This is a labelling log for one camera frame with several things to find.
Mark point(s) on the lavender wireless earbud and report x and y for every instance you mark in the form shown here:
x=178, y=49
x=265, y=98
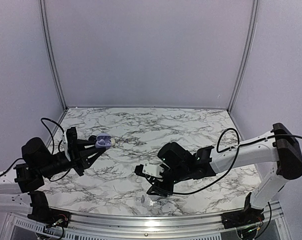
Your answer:
x=100, y=142

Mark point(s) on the left aluminium corner post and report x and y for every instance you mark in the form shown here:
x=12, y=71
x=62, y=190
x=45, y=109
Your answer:
x=50, y=54

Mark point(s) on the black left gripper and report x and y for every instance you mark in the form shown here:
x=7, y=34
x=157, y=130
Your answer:
x=81, y=158

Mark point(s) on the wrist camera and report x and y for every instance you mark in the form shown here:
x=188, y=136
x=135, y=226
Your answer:
x=152, y=170
x=69, y=139

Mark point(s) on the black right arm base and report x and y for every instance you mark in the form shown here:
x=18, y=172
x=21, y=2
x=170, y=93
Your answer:
x=243, y=217

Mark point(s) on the lavender round charging case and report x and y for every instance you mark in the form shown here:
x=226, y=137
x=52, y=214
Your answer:
x=107, y=139

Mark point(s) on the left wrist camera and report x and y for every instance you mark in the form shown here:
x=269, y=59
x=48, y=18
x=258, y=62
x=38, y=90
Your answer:
x=69, y=139

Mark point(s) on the aluminium corner post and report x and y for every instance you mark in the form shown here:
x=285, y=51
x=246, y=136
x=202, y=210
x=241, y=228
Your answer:
x=246, y=53
x=50, y=54

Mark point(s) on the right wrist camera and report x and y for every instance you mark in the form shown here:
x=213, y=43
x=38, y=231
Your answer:
x=152, y=170

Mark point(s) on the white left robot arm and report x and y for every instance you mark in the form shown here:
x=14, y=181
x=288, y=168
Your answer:
x=9, y=187

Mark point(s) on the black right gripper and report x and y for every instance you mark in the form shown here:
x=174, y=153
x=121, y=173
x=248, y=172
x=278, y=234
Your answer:
x=159, y=189

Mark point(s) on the right aluminium corner post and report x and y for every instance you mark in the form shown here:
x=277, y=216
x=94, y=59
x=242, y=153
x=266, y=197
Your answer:
x=246, y=53

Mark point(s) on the black earbud charging case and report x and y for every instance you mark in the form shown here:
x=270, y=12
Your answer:
x=92, y=138

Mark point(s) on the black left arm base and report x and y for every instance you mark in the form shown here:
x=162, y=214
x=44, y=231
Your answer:
x=41, y=212

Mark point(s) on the aluminium front frame rail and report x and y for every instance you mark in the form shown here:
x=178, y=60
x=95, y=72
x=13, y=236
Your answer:
x=208, y=226

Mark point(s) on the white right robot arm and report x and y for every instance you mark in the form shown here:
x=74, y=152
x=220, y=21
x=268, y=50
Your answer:
x=278, y=146

